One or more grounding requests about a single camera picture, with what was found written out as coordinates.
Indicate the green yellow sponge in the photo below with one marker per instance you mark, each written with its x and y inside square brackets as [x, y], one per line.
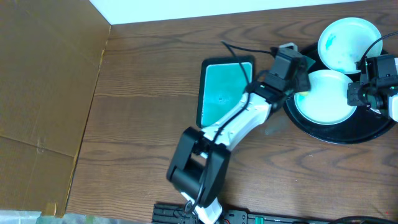
[303, 84]

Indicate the light green plate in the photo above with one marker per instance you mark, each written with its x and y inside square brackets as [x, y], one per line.
[345, 41]
[327, 101]

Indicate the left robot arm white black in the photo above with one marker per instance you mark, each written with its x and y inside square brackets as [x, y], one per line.
[198, 167]

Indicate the round black serving tray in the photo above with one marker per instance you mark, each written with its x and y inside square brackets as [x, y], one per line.
[364, 125]

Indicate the white plate with stain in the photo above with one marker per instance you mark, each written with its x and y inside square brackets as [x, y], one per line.
[377, 111]

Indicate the brown cardboard panel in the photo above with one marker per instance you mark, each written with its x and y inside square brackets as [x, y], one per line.
[51, 54]

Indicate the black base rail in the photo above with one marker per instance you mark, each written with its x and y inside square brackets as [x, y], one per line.
[164, 213]

